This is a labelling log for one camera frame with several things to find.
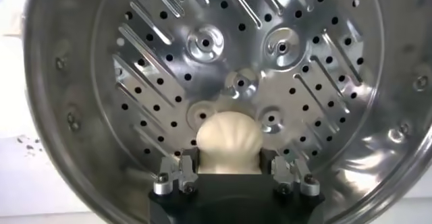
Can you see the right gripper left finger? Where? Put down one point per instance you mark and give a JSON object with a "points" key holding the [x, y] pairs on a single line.
{"points": [[175, 176]]}

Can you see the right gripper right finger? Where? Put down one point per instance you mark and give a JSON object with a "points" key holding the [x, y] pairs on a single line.
{"points": [[293, 178]]}

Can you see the white steamed baozi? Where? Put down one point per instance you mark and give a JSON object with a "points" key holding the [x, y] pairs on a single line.
{"points": [[229, 141]]}

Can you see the stainless steel steamer basket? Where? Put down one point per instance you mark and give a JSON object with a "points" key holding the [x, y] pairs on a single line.
{"points": [[236, 60]]}

